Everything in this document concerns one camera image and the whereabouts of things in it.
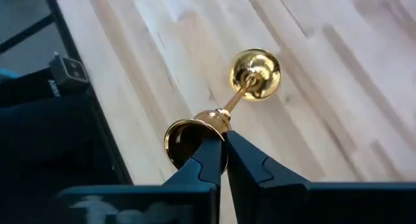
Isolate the dark blue chair seat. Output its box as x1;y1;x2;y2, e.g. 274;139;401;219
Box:
0;93;113;224

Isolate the small black camera box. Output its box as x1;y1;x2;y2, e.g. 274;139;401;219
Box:
48;52;90;95

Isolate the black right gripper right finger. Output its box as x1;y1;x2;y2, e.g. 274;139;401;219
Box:
226;129;416;224

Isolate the gold candlestick holder wide cup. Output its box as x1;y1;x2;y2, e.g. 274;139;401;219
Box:
163;47;282;175

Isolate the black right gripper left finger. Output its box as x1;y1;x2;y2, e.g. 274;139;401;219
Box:
57;138;224;224

